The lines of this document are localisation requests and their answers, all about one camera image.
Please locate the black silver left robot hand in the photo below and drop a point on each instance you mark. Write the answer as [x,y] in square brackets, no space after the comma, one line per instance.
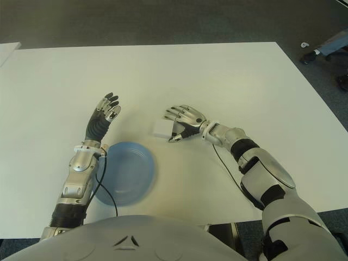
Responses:
[96,127]

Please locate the white charger block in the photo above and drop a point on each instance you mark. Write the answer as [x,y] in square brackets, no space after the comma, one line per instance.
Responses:
[161,130]

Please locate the person's blue jeans leg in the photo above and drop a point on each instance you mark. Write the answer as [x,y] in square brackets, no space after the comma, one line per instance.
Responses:
[334,44]

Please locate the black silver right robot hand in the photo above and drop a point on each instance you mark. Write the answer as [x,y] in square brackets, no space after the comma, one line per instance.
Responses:
[190,117]

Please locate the small white floor object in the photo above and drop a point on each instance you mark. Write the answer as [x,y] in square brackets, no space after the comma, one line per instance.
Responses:
[305,44]

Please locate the white side table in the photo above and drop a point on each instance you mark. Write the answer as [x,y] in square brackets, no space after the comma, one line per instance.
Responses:
[6,51]

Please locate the grey robot torso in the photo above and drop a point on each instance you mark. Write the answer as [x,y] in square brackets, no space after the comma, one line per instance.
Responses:
[122,239]

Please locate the blue plastic plate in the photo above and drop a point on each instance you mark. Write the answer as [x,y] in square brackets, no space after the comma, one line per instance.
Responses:
[130,174]

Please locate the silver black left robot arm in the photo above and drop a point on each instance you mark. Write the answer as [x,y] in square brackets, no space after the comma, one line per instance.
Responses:
[79,174]

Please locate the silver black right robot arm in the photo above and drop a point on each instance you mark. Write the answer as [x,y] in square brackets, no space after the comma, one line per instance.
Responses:
[272,174]

